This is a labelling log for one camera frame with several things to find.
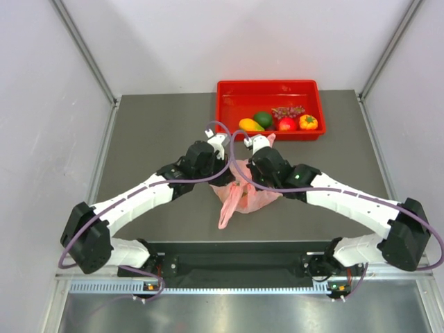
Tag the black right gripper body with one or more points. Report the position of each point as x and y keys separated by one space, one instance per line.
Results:
x=259 y=178

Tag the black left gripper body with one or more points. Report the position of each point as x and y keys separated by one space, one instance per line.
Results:
x=215 y=166

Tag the pink plastic bag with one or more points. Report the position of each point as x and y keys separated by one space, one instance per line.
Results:
x=241 y=196

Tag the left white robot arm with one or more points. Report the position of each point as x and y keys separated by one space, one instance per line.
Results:
x=89 y=235

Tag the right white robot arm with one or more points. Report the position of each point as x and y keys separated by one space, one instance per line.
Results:
x=399 y=232

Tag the red apple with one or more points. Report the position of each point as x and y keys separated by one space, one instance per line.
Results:
x=287 y=124

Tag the yellow mango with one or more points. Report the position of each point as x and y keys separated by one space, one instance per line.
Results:
x=250 y=125

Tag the green avocado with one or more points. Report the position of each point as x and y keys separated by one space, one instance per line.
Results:
x=264 y=119

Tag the orange bell pepper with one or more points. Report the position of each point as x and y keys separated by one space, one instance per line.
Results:
x=308 y=122

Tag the purple grape bunch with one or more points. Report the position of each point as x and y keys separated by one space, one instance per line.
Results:
x=292 y=112

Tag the red plastic tray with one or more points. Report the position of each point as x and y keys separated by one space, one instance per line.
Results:
x=243 y=99

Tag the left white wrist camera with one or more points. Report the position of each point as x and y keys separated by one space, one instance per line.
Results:
x=218 y=141

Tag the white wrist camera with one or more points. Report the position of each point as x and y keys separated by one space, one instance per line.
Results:
x=218 y=141
x=257 y=143

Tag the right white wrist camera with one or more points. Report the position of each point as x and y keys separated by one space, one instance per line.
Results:
x=257 y=143

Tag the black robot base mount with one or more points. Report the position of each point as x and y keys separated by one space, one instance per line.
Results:
x=299 y=259

